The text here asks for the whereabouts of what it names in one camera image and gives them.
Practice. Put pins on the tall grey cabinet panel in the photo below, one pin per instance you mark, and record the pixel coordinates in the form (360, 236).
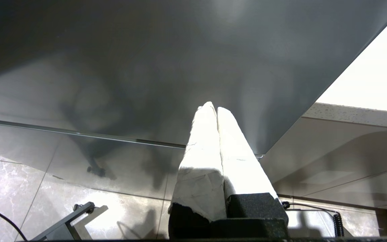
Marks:
(113, 50)

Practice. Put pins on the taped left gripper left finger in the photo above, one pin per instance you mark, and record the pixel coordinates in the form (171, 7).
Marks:
(202, 168)

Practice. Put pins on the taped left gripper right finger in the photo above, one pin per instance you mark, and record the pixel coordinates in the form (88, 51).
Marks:
(240, 168)

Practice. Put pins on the grey metal robot base leg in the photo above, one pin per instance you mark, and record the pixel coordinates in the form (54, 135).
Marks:
(66, 227)

